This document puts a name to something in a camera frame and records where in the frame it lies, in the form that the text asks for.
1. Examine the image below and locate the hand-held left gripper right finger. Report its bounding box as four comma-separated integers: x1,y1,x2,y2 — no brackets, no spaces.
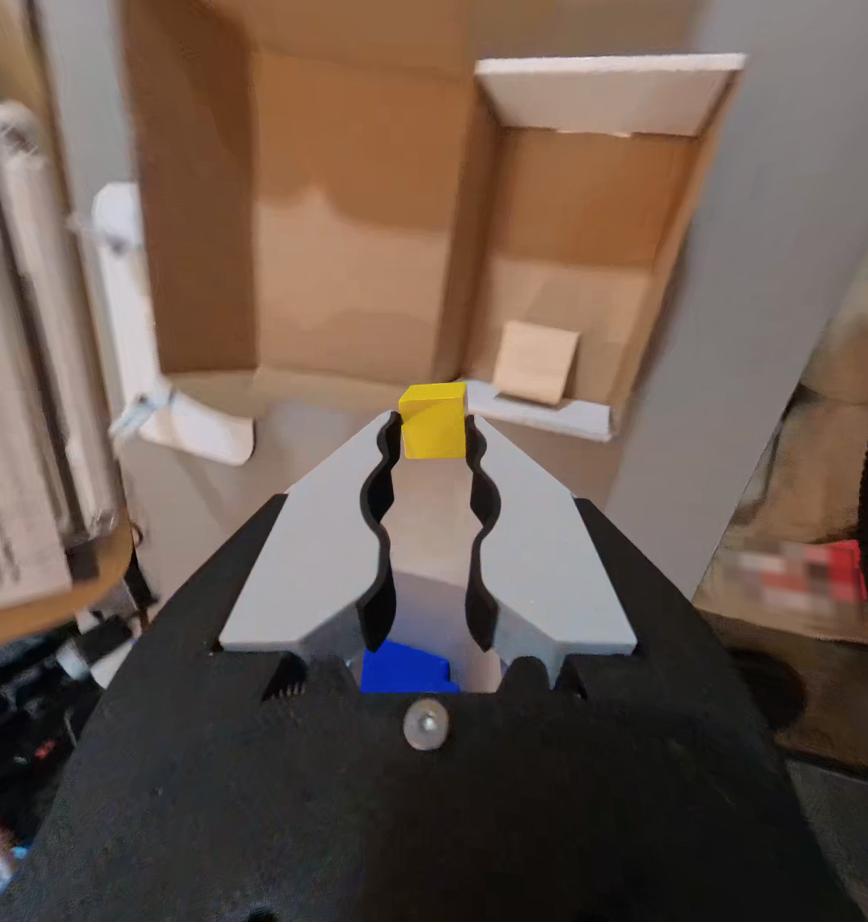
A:
465,414,638,689

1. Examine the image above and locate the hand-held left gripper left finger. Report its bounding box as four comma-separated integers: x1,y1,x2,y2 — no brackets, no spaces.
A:
218,411,400,667

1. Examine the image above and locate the blue plastic bin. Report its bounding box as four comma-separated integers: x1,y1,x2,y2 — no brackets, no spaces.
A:
360,641,461,694

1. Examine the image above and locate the yellow wooden cube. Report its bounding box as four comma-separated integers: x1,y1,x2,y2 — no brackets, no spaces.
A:
398,382,469,461

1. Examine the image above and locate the white cardboard mailer box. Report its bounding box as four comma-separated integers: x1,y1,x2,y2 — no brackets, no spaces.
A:
120,0,748,442

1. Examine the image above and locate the grey desk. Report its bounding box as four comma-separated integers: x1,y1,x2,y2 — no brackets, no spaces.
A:
30,0,868,635

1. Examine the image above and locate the plain wooden cube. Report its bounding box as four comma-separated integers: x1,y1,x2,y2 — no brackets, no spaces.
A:
493,320,581,406

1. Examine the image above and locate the beige chair seat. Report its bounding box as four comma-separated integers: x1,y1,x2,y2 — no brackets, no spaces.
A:
693,303,868,645

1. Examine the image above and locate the printed instruction sheet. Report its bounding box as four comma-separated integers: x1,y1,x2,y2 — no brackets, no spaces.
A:
0,108,72,613

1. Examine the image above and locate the white document stand wooden board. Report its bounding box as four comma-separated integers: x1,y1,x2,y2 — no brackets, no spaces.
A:
0,0,255,653

